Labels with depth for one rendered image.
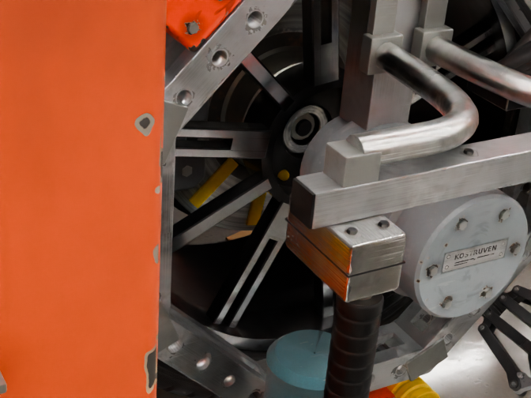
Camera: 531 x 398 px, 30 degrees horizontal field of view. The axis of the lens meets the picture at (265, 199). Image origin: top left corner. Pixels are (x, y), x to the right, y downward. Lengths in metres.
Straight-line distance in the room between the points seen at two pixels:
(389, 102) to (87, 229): 0.65
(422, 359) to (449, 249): 0.32
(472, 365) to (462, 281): 1.32
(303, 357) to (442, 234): 0.18
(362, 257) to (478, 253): 0.22
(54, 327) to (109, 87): 0.09
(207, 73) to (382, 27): 0.17
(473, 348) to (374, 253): 1.58
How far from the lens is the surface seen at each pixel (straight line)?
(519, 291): 1.23
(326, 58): 1.04
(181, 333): 0.97
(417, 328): 1.20
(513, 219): 0.92
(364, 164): 0.71
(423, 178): 0.75
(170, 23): 0.81
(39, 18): 0.31
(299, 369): 0.92
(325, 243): 0.73
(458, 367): 2.22
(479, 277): 0.93
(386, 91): 0.96
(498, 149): 0.81
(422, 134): 0.74
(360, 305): 0.74
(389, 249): 0.72
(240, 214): 1.20
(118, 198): 0.35
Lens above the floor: 1.30
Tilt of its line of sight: 28 degrees down
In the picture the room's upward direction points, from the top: 5 degrees clockwise
